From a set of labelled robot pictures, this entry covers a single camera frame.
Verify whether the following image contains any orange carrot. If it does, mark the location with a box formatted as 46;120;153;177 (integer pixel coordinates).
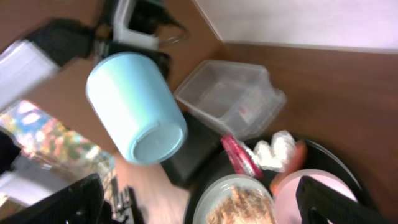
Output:
270;140;308;195

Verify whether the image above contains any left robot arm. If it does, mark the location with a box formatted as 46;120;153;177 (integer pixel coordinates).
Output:
1;0;190;108

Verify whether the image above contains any black rectangular tray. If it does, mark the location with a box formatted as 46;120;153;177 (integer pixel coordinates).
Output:
161;112;221;189

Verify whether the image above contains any red snack wrapper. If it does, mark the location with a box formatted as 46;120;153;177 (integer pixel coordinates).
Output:
220;135;263;179

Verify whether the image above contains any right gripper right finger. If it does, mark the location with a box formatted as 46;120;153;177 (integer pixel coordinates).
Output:
296;176;392;224

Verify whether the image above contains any grey plate with food scraps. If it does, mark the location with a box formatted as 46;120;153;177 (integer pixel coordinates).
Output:
185;174;273;224

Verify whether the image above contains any clear plastic bin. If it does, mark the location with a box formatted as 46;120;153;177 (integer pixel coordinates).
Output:
174;60;286;140

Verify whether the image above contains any crumpled white tissue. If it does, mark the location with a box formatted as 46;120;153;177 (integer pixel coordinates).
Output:
250;131;295;172

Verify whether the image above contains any light blue cup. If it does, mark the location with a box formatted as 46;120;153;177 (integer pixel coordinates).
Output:
86;52;188;165

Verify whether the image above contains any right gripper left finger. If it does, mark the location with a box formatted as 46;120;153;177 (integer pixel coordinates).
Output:
1;174;104;224

